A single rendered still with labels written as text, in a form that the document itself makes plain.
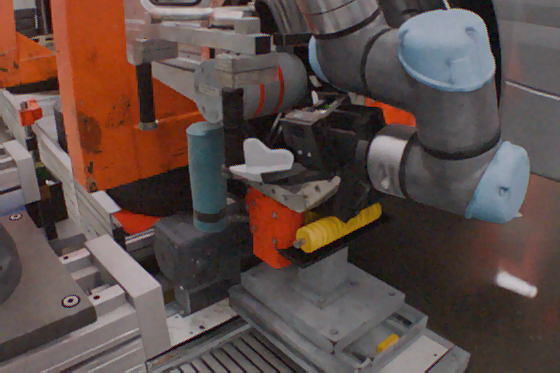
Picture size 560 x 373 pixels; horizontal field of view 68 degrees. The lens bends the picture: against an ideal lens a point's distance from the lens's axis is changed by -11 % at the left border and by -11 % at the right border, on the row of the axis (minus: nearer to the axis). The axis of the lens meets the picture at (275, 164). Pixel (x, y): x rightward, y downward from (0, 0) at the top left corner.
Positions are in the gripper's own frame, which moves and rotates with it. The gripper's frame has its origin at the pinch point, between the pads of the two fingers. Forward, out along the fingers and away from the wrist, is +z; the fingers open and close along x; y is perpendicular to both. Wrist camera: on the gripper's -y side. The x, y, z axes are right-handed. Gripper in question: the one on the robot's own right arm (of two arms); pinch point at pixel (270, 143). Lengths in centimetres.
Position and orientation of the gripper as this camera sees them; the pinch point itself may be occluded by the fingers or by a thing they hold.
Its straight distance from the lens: 65.0
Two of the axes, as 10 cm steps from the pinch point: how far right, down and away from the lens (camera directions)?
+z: -6.6, -1.9, 7.3
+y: -3.1, -8.1, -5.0
